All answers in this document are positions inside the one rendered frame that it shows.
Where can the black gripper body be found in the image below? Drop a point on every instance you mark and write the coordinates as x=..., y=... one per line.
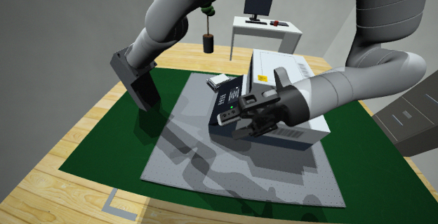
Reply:
x=292, y=109

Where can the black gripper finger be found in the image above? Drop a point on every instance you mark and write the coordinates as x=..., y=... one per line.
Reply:
x=263, y=97
x=253, y=130

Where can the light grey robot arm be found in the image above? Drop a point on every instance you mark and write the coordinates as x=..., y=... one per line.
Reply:
x=370, y=71

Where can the white benchtop thermal cycler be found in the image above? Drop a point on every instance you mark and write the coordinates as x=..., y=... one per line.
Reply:
x=263, y=63

